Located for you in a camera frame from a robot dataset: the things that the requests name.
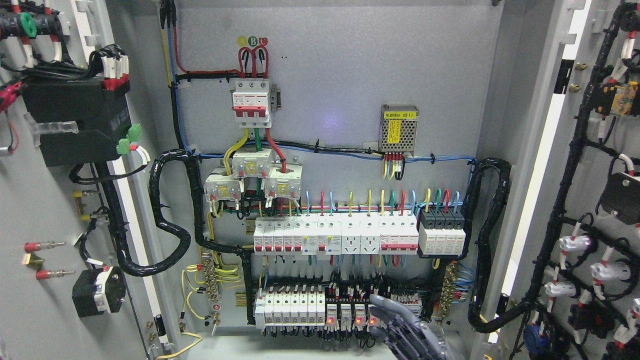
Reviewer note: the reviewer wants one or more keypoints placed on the white socket breaker row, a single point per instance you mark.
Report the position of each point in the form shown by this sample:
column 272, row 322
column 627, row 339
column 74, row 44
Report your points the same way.
column 337, row 234

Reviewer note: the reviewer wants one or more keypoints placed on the grey cabinet door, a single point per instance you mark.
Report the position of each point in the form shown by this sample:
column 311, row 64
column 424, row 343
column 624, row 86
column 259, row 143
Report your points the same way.
column 40, row 222
column 556, row 244

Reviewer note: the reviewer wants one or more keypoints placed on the red white main breaker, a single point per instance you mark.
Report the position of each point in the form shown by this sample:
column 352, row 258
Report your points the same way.
column 254, row 102

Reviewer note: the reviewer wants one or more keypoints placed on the metal mesh power supply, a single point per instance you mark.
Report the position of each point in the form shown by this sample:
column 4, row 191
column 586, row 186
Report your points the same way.
column 398, row 128

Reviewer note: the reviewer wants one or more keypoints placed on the black digital power meter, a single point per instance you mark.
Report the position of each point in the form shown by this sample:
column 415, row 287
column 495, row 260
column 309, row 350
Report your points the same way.
column 80, row 121

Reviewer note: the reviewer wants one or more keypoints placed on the brass ground bar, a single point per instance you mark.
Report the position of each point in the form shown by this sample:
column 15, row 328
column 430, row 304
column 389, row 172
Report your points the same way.
column 208, row 273
column 447, row 293

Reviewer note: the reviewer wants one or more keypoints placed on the white rotary selector switch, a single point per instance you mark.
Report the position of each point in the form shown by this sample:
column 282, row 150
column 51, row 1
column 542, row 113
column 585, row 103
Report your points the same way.
column 99, row 291

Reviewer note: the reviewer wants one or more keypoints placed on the brass right ground bar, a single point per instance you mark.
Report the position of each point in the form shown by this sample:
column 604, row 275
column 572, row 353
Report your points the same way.
column 447, row 293

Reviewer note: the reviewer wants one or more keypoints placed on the white current transformer cluster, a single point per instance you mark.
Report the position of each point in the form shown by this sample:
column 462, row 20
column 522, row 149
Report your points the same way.
column 254, row 174

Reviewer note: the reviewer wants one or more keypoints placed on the lower relay terminal row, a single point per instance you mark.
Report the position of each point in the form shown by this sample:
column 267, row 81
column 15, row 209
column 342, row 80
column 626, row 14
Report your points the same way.
column 333, row 308

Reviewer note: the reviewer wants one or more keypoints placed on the brass left ground bar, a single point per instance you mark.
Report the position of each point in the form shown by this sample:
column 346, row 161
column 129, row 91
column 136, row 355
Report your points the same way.
column 208, row 273

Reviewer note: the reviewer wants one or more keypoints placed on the black surge protector module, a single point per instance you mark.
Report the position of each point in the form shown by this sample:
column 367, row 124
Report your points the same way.
column 441, row 235

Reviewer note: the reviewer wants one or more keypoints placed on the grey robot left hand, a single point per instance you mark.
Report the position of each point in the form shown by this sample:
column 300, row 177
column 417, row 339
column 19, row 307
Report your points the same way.
column 407, row 337

